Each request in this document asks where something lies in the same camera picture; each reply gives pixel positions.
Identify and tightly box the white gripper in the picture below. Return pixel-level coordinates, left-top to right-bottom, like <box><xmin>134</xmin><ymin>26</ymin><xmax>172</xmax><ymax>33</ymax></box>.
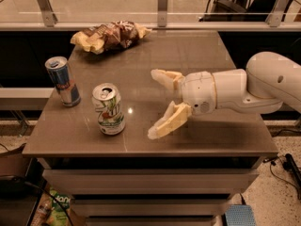
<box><xmin>148</xmin><ymin>69</ymin><xmax>216</xmax><ymax>139</ymax></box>

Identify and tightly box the white green 7up can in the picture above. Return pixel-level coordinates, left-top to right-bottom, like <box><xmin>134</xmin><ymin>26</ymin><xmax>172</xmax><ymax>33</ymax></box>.
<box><xmin>91</xmin><ymin>83</ymin><xmax>125</xmax><ymax>136</ymax></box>

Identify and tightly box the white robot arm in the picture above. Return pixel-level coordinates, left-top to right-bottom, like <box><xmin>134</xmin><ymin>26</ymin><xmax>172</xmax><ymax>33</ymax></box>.
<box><xmin>148</xmin><ymin>52</ymin><xmax>301</xmax><ymax>139</ymax></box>

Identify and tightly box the brown chip bag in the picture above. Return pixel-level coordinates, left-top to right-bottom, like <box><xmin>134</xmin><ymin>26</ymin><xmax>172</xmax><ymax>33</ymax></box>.
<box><xmin>71</xmin><ymin>21</ymin><xmax>151</xmax><ymax>55</ymax></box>

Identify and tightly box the blue silver Red Bull can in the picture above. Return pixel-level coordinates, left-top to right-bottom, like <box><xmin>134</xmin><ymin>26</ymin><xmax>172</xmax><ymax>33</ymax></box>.
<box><xmin>45</xmin><ymin>56</ymin><xmax>81</xmax><ymax>106</ymax></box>

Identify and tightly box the green snack bag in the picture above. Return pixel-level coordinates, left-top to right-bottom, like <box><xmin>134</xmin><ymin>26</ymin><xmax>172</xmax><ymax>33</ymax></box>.
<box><xmin>46</xmin><ymin>187</ymin><xmax>71</xmax><ymax>226</ymax></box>

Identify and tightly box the grey drawer cabinet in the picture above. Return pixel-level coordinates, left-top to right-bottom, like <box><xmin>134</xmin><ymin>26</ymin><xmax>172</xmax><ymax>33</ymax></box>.
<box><xmin>24</xmin><ymin>31</ymin><xmax>277</xmax><ymax>226</ymax></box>

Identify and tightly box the black chair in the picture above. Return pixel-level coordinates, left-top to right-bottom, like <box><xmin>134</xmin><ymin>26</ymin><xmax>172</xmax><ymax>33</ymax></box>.
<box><xmin>199</xmin><ymin>0</ymin><xmax>277</xmax><ymax>22</ymax></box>

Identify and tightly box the black power strip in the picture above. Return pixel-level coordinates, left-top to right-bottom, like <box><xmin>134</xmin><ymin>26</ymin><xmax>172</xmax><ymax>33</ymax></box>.
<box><xmin>282</xmin><ymin>153</ymin><xmax>301</xmax><ymax>199</ymax></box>

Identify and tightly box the blue perforated box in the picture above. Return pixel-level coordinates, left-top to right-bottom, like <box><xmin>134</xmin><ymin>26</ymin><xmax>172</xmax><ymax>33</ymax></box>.
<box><xmin>224</xmin><ymin>204</ymin><xmax>256</xmax><ymax>226</ymax></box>

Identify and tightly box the brown cardboard box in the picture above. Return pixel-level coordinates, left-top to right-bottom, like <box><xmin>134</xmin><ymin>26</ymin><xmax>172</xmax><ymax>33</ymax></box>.
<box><xmin>0</xmin><ymin>144</ymin><xmax>30</xmax><ymax>177</ymax></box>

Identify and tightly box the glass railing with metal posts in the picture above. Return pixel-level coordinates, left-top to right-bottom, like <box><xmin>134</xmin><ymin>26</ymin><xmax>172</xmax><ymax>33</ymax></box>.
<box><xmin>0</xmin><ymin>0</ymin><xmax>301</xmax><ymax>32</ymax></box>

